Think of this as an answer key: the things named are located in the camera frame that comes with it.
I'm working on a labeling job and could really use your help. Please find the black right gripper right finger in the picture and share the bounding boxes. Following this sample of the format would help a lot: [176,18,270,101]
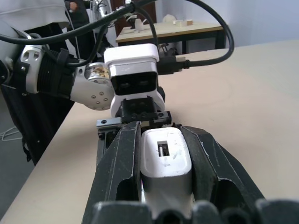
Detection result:
[181,125,267,210]

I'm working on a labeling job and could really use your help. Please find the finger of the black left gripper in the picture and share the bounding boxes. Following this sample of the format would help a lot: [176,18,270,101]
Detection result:
[97,126,121,164]

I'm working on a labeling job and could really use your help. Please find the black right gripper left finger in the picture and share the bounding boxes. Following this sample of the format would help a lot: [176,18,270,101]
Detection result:
[81,120,143,224]

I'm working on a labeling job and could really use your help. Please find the white USB charger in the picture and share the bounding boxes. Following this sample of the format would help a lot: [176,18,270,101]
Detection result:
[140,127,195,221]

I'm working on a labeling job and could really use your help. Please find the black hanging cloth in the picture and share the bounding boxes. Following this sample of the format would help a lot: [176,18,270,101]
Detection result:
[0,85,76,165]

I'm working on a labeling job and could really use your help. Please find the small white figure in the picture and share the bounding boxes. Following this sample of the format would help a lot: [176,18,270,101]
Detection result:
[134,18,147,33]

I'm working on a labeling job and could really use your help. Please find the white crumpled lump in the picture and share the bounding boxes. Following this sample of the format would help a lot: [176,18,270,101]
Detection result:
[163,14,178,23]

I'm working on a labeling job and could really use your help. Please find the small wooden blocks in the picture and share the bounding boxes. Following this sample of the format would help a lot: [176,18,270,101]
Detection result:
[172,20,193,27]

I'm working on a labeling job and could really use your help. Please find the person in white sweater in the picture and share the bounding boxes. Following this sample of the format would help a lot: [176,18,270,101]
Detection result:
[0,0,94,59]

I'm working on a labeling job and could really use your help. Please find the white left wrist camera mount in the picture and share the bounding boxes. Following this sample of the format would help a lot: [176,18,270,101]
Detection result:
[103,43,166,118]

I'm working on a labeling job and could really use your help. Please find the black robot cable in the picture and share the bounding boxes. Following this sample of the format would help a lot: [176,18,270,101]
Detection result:
[130,6,159,46]
[0,0,235,76]

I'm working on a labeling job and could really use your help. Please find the wooden table with black frame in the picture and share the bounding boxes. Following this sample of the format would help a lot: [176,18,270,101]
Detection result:
[116,21,226,56]

